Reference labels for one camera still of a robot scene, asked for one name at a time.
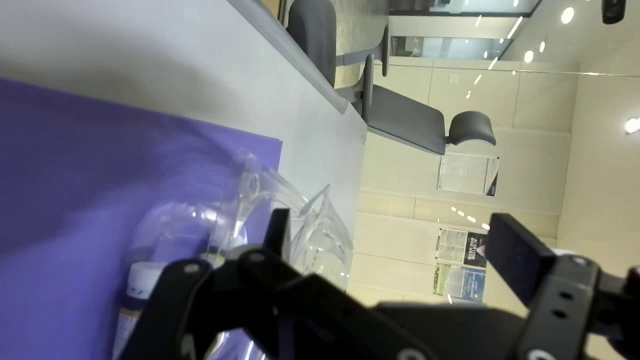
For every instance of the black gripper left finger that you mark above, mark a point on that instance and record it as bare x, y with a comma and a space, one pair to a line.
267, 301

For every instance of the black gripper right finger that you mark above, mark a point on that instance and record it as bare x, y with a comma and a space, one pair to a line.
566, 301

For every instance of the transparent plastic lid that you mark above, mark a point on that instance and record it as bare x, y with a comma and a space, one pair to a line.
316, 233

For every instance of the small white bottle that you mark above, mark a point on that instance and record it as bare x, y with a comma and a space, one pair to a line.
140, 287

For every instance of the round ceiling light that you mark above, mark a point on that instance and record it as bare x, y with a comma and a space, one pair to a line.
633, 124
529, 56
566, 15

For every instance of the gray office chair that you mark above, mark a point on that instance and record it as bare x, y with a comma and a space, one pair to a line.
313, 32
407, 120

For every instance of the purple mat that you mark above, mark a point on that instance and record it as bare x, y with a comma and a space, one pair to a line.
67, 167

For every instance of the black ceiling device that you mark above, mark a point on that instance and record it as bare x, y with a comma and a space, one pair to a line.
613, 10

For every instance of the blue wall poster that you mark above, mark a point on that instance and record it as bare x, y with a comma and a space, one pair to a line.
459, 283

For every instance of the black and white wall poster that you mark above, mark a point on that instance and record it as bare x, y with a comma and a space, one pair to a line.
460, 244

